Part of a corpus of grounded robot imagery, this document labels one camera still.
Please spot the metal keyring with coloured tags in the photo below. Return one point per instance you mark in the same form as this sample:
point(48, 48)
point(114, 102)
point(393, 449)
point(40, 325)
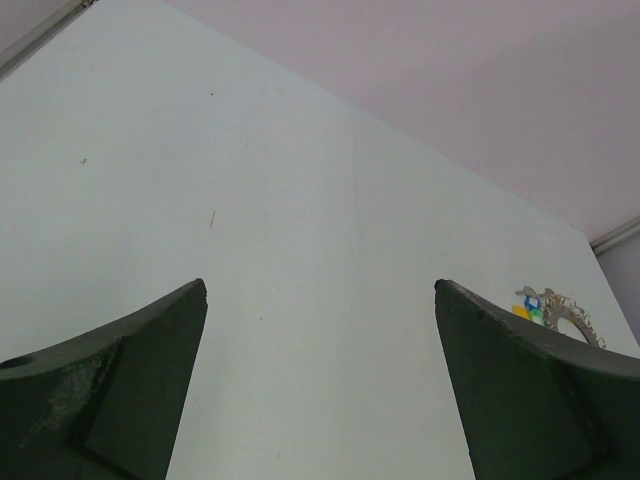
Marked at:
point(550, 309)

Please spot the aluminium frame post right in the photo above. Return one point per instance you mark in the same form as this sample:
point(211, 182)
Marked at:
point(616, 237)

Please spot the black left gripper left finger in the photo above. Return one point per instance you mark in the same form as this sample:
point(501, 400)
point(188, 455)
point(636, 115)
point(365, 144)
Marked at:
point(106, 404)

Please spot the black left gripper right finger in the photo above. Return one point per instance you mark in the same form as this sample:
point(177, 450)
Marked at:
point(535, 404)

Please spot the aluminium frame post left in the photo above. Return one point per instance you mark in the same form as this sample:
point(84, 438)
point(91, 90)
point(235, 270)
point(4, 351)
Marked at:
point(27, 25)

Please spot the aluminium frame post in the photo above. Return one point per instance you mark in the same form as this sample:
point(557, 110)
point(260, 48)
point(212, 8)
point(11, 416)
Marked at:
point(616, 237)
point(27, 25)

